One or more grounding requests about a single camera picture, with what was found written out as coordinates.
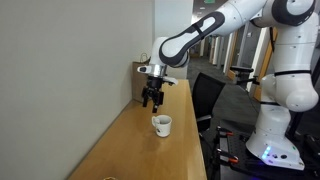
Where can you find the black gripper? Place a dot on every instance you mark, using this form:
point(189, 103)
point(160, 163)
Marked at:
point(154, 82)

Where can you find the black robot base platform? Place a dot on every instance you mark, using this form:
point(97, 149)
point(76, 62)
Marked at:
point(240, 170)

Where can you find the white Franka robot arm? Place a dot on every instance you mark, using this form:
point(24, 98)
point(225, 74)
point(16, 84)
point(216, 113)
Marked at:
point(293, 83)

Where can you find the brown paper bag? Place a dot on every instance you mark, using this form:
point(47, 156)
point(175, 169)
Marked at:
point(139, 83)

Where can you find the white ceramic mug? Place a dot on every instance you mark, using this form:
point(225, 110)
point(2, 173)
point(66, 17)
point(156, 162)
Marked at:
point(162, 126)

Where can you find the black office chair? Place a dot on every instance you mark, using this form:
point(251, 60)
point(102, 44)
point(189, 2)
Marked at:
point(206, 95)

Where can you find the grey chair with armrest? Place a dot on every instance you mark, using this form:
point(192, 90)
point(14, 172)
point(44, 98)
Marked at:
point(242, 74)

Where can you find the green exit sign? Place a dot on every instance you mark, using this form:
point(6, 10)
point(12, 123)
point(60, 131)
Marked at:
point(209, 1)

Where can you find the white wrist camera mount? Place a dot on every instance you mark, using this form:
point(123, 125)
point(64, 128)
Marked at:
point(170, 80)

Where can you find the wooden door frame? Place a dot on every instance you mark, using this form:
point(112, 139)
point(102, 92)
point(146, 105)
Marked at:
point(265, 66)

